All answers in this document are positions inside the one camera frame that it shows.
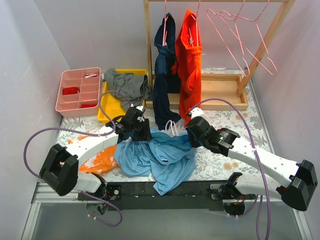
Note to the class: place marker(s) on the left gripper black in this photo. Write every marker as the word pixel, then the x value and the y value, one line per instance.
pixel 142 130

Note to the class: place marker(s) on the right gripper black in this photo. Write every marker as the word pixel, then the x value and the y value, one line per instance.
pixel 195 133

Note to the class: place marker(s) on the light blue shorts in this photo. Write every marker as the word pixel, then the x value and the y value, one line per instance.
pixel 169 158

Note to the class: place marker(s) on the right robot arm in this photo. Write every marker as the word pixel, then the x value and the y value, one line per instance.
pixel 292 182

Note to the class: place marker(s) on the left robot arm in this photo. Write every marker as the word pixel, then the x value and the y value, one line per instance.
pixel 60 169

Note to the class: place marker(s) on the grey shorts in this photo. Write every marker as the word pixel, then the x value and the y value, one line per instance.
pixel 133 88

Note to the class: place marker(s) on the navy blue shorts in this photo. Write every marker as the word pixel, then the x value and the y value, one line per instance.
pixel 167 80

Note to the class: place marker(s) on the red orange shorts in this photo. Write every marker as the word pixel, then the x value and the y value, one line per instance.
pixel 188 52

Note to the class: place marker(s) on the pink hanger under navy shorts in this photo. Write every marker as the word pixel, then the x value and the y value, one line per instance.
pixel 164 24

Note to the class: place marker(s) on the yellow plastic bin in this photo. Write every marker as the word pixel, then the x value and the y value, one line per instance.
pixel 110 104

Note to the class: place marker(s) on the orange white folded cloth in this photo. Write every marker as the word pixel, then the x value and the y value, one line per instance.
pixel 95 154

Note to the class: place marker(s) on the wooden clothes rack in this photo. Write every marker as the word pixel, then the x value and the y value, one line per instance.
pixel 219 85

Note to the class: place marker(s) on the red cloth front compartment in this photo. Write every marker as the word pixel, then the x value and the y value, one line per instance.
pixel 88 106

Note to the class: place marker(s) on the floral table mat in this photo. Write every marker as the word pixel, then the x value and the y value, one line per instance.
pixel 210 166

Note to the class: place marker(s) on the pink compartment organizer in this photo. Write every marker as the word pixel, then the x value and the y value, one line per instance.
pixel 79 92

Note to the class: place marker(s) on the white red item in organizer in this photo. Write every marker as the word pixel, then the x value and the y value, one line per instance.
pixel 91 75

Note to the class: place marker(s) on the red cloth in organizer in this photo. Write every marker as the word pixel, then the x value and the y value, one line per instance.
pixel 70 91

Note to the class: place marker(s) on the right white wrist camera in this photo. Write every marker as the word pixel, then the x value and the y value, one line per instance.
pixel 195 112

